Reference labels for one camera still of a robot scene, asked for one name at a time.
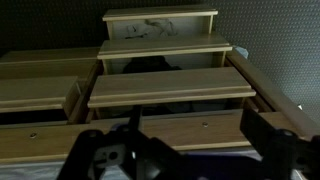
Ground light wooden bed frame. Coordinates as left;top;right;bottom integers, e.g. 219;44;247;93
0;49;320;165

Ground black garment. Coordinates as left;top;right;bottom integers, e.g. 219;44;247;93
121;55;183;75

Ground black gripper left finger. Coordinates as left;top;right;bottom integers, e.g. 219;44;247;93
56;106;201;180

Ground grey crumpled cloth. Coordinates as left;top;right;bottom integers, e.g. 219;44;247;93
124;18;180;40

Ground pale crumpled paper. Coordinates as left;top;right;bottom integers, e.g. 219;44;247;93
234;44;250;58

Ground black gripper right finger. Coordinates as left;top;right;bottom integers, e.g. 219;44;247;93
239;108;314;180

